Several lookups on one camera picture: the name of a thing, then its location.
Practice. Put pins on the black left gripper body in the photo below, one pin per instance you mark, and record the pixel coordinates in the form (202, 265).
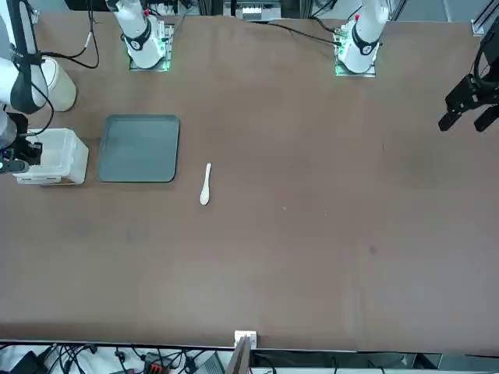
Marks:
(491, 62)

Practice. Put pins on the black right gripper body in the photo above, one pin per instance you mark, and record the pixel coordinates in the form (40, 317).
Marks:
(31, 154)

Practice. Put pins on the white container with clear lid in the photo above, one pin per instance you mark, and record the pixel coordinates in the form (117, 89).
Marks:
(66, 156)

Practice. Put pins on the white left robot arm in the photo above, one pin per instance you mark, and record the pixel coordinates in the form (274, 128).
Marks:
(362, 43)

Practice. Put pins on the aluminium corner profile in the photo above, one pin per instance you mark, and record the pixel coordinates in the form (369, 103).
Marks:
(480, 23)
(34, 16)

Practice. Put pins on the small cream lidded bin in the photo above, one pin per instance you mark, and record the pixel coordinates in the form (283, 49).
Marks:
(64, 89)

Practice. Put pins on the dark grey square tray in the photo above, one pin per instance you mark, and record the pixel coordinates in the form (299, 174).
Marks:
(138, 148)

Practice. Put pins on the orange black tool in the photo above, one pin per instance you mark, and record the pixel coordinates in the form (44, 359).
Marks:
(154, 364)

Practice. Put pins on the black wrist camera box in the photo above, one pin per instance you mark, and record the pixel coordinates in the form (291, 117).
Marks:
(23, 124)

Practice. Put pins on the aluminium profile post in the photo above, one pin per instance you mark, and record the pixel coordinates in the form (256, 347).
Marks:
(243, 350)

